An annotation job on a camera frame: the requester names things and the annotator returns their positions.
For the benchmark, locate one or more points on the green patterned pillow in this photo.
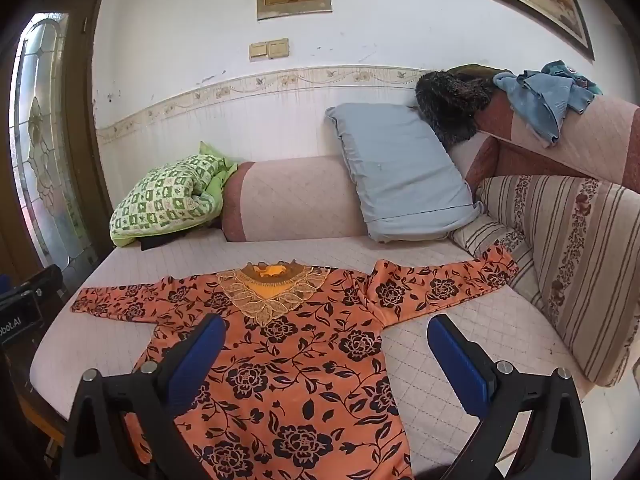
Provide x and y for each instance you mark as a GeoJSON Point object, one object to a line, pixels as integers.
{"type": "Point", "coordinates": [165, 195]}

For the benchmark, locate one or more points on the light blue pillow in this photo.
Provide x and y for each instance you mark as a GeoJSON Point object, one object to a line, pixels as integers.
{"type": "Point", "coordinates": [400, 175]}

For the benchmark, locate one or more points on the dark furry garment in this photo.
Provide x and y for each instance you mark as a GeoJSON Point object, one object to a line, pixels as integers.
{"type": "Point", "coordinates": [450, 100]}

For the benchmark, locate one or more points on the blue cloth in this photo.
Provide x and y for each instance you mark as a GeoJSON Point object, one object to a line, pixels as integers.
{"type": "Point", "coordinates": [540, 100]}

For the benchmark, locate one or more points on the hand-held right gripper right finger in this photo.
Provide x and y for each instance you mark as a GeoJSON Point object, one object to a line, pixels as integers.
{"type": "Point", "coordinates": [457, 365]}

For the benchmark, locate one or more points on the wooden door with patterned glass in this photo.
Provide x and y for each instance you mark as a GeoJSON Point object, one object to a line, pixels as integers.
{"type": "Point", "coordinates": [80, 135]}

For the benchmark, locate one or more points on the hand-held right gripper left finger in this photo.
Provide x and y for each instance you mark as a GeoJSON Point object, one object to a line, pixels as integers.
{"type": "Point", "coordinates": [200, 360]}

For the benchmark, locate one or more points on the beige light switch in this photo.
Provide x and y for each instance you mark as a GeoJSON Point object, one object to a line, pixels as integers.
{"type": "Point", "coordinates": [259, 51]}
{"type": "Point", "coordinates": [279, 48]}

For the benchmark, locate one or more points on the orange floral blouse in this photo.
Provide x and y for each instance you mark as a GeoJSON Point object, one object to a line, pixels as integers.
{"type": "Point", "coordinates": [300, 360]}

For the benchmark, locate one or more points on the pink quilted bolster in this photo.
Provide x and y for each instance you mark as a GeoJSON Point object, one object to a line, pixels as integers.
{"type": "Point", "coordinates": [300, 200]}

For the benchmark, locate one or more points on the large striped floral cushion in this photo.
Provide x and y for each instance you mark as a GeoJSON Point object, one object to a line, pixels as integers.
{"type": "Point", "coordinates": [575, 260]}

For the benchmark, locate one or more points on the olive green cloth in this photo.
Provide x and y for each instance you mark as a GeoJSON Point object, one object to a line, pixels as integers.
{"type": "Point", "coordinates": [475, 69]}

